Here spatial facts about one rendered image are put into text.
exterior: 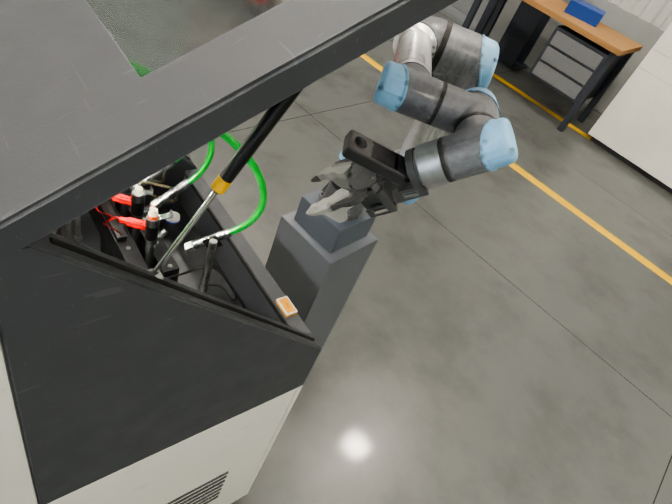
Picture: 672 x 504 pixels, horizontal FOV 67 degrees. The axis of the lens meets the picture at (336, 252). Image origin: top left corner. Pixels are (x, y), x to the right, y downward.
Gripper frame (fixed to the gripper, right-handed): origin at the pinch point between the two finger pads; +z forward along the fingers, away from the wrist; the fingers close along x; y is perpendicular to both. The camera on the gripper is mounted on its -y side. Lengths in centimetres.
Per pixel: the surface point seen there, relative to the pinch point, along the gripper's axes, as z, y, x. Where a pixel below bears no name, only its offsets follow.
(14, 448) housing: 36, -14, -47
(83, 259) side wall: 6.4, -31.2, -32.1
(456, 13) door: 46, 327, 589
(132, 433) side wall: 36, 5, -39
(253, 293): 33.4, 26.6, 0.0
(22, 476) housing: 43, -7, -49
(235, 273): 39.6, 25.3, 6.5
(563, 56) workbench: -59, 294, 386
